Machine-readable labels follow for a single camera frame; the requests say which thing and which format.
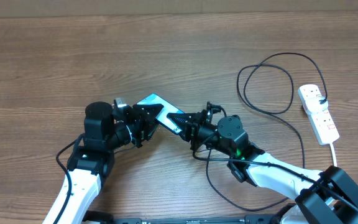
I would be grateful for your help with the white power strip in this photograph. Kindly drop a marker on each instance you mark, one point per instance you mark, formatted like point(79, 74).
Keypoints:
point(322, 123)

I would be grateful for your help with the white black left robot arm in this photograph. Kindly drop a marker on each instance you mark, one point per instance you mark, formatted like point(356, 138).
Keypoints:
point(107, 128)

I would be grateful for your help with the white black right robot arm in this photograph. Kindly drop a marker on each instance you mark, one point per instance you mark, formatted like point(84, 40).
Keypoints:
point(329, 196)

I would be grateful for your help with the white charger adapter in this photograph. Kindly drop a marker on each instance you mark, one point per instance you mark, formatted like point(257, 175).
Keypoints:
point(316, 105)

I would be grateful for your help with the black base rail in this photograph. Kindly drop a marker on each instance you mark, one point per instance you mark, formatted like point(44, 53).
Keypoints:
point(182, 221)

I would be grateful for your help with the Galaxy S24 smartphone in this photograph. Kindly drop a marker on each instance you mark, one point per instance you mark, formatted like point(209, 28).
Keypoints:
point(162, 118)

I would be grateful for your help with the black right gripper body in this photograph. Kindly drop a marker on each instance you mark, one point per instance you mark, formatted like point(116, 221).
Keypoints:
point(192, 129)

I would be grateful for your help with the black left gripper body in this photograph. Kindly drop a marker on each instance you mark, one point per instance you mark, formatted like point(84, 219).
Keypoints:
point(138, 129)

